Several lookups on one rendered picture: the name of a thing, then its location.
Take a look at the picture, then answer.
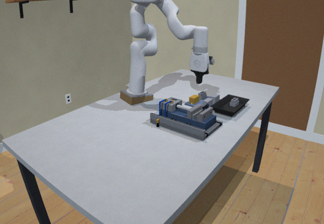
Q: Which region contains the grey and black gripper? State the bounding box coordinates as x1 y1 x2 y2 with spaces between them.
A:
190 52 210 84

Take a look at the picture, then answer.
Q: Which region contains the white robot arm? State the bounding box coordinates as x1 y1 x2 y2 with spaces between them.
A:
127 0 208 95

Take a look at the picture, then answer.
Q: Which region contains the grey long flat bar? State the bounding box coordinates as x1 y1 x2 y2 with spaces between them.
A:
192 109 205 119

